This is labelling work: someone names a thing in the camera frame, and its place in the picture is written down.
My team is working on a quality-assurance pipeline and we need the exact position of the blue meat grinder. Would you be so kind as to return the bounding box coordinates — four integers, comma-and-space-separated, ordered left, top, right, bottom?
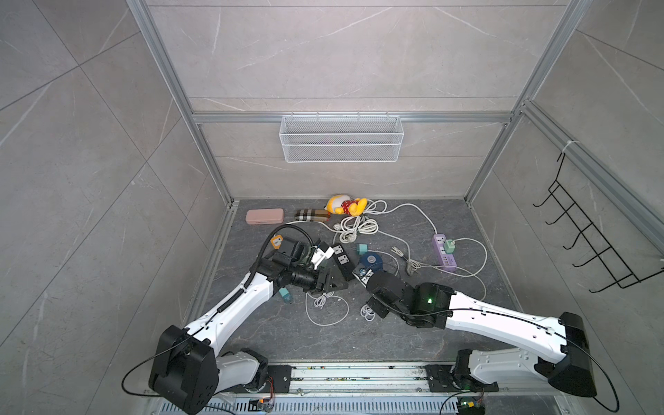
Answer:
359, 252, 384, 275

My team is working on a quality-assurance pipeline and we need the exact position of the green usb charger cube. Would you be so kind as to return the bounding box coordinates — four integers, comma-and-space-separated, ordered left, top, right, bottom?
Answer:
444, 239, 456, 254

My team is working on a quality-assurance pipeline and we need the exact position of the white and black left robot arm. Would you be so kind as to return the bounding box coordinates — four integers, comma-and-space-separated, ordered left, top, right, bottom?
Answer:
145, 225, 349, 414

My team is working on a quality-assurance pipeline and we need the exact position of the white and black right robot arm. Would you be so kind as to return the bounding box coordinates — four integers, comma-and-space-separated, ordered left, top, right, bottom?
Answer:
356, 271, 601, 399

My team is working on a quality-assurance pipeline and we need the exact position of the black power strip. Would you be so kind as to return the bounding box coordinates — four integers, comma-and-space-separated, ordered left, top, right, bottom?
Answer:
332, 244, 356, 282

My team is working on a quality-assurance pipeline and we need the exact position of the orange power strip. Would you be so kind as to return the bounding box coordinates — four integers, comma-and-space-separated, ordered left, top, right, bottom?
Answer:
270, 234, 284, 250

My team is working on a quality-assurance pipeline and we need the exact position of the teal charger plug left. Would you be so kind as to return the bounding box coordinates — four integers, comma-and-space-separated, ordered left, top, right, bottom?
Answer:
278, 287, 293, 304

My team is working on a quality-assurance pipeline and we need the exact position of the brown plaid pouch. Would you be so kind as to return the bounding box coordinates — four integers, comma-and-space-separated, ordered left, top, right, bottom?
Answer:
294, 209, 331, 222

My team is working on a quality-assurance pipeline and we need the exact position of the pink rectangular case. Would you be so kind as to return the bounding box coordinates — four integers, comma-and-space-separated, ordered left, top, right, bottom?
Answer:
246, 209, 285, 226

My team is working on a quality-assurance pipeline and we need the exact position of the purple power strip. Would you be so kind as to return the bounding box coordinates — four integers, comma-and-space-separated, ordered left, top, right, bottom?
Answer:
432, 233, 457, 271

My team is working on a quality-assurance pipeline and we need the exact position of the yellow duck plush toy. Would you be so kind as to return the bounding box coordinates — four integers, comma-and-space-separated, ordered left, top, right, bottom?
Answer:
325, 195, 368, 217

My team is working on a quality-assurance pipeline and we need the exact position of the white coiled usb cable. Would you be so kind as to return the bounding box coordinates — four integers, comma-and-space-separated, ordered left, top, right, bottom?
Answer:
303, 289, 351, 328

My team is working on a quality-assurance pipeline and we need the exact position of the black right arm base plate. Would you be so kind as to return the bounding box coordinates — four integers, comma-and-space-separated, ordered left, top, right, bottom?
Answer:
424, 364, 499, 393

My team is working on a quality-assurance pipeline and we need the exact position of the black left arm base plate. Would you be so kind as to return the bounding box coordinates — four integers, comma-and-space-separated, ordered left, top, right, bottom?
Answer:
225, 365, 293, 394

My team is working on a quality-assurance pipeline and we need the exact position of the white wire mesh basket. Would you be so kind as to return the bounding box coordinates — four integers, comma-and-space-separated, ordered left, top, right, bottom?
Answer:
279, 115, 405, 164

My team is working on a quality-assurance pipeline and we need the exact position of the black wire hook rack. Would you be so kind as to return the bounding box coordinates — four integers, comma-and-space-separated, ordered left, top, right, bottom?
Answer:
533, 152, 663, 294

